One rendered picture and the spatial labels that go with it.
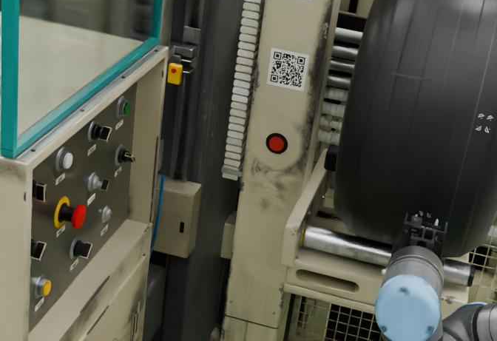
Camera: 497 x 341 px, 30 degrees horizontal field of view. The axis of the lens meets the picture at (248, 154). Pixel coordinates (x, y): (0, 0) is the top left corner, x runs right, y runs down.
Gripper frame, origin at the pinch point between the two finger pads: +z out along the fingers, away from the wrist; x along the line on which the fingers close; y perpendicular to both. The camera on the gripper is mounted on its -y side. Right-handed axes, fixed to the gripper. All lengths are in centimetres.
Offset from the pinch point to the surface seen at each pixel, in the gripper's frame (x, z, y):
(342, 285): 13.1, 13.6, -19.3
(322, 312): 22, 84, -62
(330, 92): 28, 58, 9
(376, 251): 7.8, 12.2, -9.6
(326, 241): 17.9, 12.0, -10.0
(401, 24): 11.3, 2.0, 36.7
